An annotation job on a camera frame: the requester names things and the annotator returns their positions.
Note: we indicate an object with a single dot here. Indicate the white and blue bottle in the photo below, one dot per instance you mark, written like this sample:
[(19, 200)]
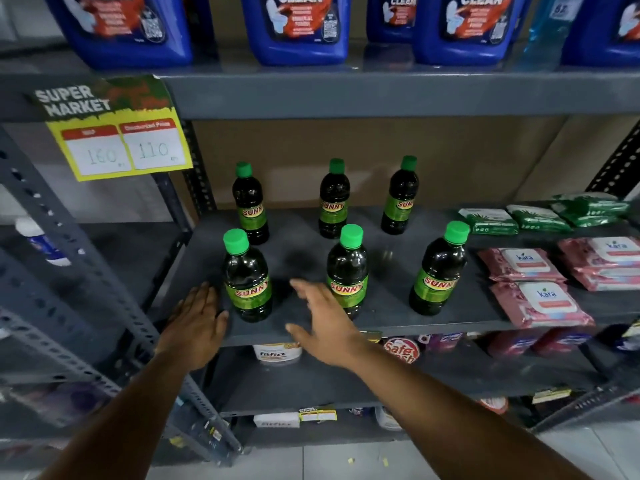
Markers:
[(42, 242)]

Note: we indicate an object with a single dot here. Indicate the person's right forearm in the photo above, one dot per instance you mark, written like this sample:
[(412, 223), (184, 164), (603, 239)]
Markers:
[(450, 419)]

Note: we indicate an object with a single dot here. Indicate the person's left forearm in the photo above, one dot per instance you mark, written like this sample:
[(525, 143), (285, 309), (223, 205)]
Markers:
[(125, 424)]

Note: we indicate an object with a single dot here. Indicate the light blue liquid bottle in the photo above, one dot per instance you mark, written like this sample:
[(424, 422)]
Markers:
[(547, 34)]

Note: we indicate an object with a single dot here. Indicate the small yellow shelf label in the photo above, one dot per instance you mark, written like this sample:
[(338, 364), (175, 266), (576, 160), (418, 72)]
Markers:
[(551, 395), (318, 413)]

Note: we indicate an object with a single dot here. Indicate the yellow and green price sign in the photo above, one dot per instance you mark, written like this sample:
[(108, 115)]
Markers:
[(120, 129)]

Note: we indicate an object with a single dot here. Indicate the person's right thumb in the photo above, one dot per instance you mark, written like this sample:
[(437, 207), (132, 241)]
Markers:
[(298, 332)]

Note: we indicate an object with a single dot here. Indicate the white tub with orange label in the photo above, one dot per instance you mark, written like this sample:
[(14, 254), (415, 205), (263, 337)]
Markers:
[(276, 353)]

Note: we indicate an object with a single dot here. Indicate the blue cleaner jug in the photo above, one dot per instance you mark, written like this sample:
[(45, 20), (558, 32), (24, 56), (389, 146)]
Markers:
[(125, 29), (392, 17), (300, 29), (605, 34), (470, 29)]

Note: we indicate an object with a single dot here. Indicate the grey metal shelf rack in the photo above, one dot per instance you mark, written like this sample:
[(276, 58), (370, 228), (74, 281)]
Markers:
[(310, 92)]

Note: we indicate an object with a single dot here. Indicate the person's right hand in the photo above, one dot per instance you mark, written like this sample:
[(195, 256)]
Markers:
[(330, 332)]

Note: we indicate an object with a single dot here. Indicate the green wipes packet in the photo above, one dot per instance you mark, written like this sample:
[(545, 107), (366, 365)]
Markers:
[(590, 207), (489, 220), (539, 217)]

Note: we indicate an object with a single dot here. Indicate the pink wet wipes pack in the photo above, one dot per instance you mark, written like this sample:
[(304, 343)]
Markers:
[(610, 278), (522, 263), (605, 250), (542, 303)]

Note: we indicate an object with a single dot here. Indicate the person's left thumb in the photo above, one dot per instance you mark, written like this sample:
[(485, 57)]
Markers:
[(223, 325)]

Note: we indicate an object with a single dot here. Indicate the brown cardboard panel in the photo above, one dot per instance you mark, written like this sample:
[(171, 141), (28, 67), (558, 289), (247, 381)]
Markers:
[(380, 159)]

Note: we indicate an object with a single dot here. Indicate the person's left hand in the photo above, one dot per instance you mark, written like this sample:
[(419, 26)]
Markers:
[(192, 327)]

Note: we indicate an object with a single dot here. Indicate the group of dark green-capped bottles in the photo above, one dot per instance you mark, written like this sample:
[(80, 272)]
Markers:
[(247, 289)]

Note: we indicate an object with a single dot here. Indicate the red and white pouch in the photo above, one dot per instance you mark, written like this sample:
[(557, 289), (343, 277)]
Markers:
[(402, 350)]

